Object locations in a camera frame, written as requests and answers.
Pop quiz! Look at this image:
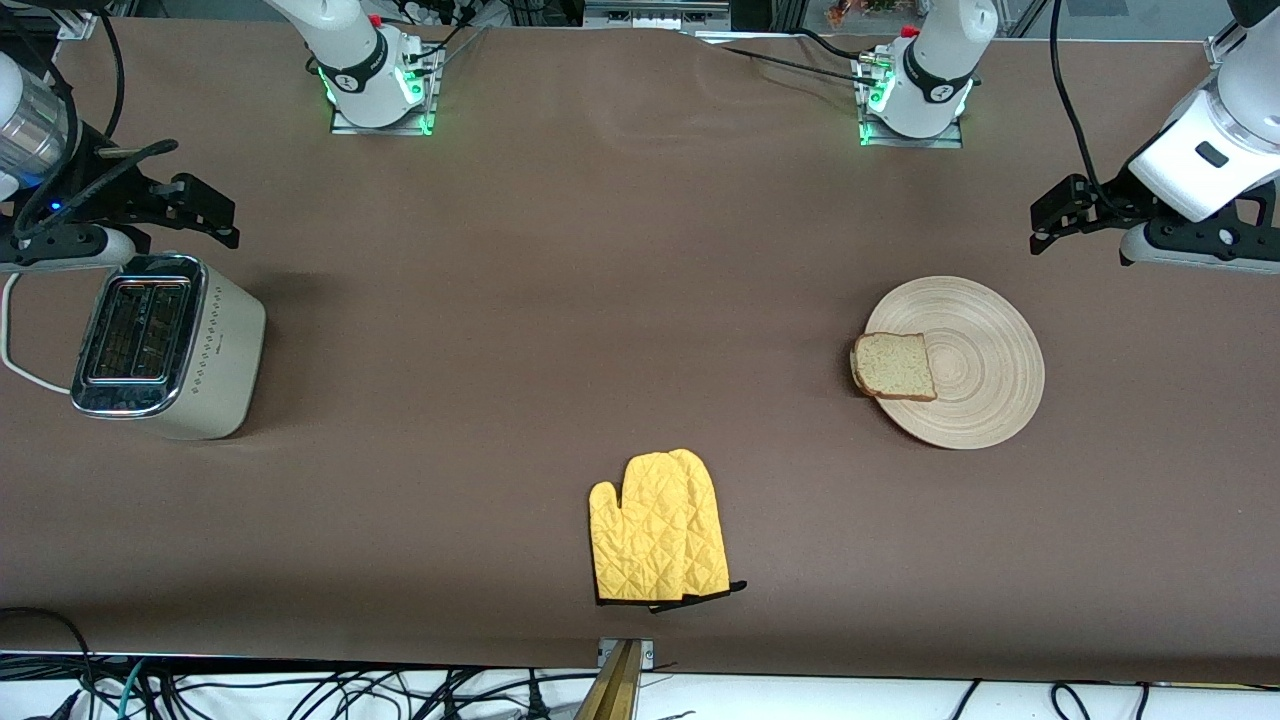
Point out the round wooden plate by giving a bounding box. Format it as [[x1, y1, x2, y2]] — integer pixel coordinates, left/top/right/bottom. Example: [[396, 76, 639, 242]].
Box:
[[865, 276, 1046, 450]]

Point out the slice of bread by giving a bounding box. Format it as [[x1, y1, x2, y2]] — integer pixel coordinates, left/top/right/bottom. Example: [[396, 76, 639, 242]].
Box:
[[850, 332, 938, 403]]

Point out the cream and chrome toaster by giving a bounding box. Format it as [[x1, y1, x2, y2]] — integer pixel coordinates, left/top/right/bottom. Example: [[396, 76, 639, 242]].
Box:
[[70, 252, 268, 442]]

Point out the orange background object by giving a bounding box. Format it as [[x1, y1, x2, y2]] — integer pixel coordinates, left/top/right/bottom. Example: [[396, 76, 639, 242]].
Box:
[[825, 0, 906, 29]]

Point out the silver equipment box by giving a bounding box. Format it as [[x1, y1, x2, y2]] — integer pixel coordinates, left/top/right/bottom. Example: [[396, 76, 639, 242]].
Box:
[[583, 0, 733, 31]]

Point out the yellow quilted oven mitt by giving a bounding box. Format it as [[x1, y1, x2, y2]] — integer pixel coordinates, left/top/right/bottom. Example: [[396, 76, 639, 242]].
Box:
[[650, 449, 748, 613], [588, 452, 701, 607]]

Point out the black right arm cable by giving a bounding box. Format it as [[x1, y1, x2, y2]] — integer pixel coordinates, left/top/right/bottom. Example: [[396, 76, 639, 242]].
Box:
[[0, 10, 181, 241]]

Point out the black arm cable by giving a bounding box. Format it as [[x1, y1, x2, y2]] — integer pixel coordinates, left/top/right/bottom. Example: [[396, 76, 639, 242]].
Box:
[[0, 10, 181, 241], [1048, 0, 1111, 201]]

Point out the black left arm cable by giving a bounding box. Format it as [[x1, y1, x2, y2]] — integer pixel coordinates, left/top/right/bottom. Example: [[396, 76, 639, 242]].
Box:
[[1048, 0, 1111, 201]]

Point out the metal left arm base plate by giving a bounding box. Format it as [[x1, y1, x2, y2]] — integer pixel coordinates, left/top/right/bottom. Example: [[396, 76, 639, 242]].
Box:
[[858, 55, 966, 149]]

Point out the aluminium frame profile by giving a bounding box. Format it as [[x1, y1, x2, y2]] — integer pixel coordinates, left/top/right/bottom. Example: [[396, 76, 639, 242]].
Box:
[[55, 0, 111, 41], [1205, 25, 1256, 69]]

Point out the white toaster power cord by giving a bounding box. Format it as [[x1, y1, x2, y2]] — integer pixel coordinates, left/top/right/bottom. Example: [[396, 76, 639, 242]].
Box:
[[0, 270, 76, 396]]

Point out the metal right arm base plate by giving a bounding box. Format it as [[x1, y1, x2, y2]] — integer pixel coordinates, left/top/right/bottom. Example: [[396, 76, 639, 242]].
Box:
[[330, 40, 441, 136]]

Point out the black cable on table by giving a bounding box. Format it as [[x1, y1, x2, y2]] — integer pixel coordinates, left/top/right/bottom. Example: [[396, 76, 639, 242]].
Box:
[[715, 42, 881, 81]]

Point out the teal cable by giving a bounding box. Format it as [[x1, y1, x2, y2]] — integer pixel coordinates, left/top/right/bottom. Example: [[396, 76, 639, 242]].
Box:
[[115, 660, 151, 720]]

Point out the tangled black cable bundle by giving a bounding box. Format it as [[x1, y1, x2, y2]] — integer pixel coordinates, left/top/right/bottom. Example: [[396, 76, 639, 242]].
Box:
[[0, 607, 601, 720]]

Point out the gold camera pole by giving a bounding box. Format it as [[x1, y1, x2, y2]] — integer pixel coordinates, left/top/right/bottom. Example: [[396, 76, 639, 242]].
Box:
[[575, 640, 643, 720]]

